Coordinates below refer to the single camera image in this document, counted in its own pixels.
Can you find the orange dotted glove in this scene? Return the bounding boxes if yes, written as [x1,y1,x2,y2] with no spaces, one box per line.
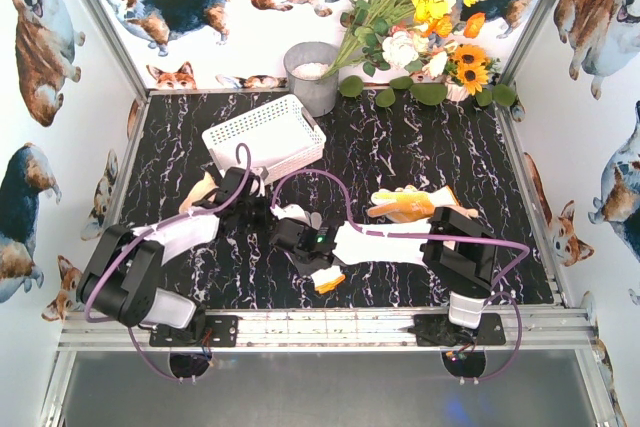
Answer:
[367,185,459,223]

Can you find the blue dotted glove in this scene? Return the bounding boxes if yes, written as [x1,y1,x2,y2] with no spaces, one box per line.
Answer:
[270,204,345,294]

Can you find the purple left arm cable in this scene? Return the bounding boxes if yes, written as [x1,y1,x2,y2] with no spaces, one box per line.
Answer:
[83,142,251,383]

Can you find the aluminium front rail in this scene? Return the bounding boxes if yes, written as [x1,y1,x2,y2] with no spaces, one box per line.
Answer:
[57,305,594,352]

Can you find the grey metal bucket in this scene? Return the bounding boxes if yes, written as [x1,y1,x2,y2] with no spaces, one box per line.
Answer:
[283,42,338,117]

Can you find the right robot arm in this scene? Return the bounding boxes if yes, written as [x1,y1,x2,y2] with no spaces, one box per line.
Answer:
[270,204,497,329]

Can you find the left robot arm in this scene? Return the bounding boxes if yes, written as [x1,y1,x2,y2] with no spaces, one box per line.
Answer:
[76,166,268,329]

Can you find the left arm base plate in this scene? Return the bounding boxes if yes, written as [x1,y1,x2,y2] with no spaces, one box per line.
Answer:
[149,315,239,347]

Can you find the white perforated storage basket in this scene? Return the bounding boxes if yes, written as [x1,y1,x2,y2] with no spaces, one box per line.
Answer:
[202,94,326,185]

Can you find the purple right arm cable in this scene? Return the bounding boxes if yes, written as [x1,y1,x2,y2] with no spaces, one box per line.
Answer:
[273,169,531,382]

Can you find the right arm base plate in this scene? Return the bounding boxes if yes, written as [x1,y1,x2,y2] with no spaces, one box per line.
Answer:
[405,313,506,347]

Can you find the artificial flower bouquet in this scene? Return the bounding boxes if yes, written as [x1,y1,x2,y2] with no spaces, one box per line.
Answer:
[321,0,531,107]

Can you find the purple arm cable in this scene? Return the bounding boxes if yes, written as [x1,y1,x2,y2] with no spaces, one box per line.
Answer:
[273,169,531,382]
[83,142,251,383]

